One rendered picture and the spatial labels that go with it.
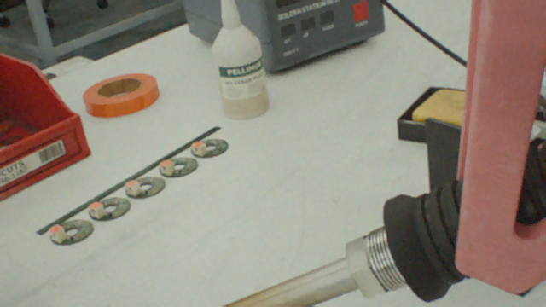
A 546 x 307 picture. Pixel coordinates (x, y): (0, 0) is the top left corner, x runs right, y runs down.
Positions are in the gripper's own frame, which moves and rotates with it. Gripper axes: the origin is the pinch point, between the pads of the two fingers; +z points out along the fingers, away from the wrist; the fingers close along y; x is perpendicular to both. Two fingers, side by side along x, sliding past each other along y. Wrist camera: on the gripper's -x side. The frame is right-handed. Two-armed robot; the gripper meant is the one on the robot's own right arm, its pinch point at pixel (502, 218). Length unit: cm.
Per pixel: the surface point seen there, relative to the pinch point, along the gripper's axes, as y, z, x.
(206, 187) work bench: -23.0, 18.6, -8.2
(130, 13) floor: -316, 151, -99
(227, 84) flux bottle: -32.2, 16.6, -10.1
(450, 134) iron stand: -16.7, 6.4, 1.7
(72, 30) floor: -297, 161, -118
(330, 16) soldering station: -42.8, 13.1, -5.4
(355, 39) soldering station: -44.3, 14.7, -2.9
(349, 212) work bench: -20.1, 14.5, -0.3
